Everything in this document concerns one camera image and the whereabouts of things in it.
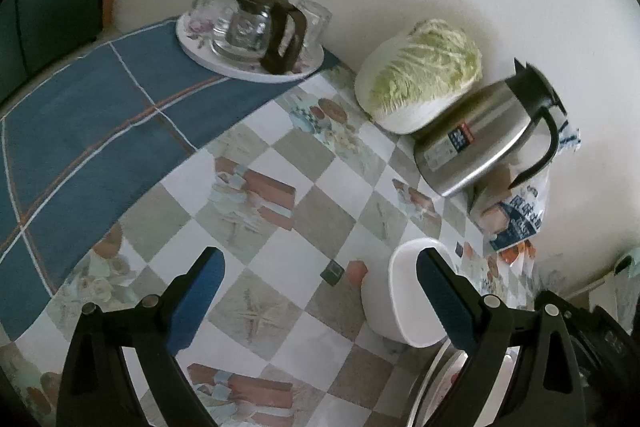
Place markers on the white floral tray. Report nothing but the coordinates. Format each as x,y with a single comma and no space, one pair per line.
200,42

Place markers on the toast bread bag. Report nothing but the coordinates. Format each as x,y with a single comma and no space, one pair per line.
515,217

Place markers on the napa cabbage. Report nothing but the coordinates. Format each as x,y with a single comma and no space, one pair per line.
420,72

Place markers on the stainless steel thermos jug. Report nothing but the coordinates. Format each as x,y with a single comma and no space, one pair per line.
480,137

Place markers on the stainless steel basin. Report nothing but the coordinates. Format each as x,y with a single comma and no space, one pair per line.
435,394

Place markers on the white square bowl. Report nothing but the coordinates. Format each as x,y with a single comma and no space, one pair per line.
400,297

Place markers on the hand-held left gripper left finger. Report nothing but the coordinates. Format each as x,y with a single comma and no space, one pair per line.
195,302

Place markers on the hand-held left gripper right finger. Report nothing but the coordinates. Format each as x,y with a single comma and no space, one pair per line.
445,292

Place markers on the orange snack packet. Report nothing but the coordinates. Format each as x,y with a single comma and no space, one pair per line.
515,254

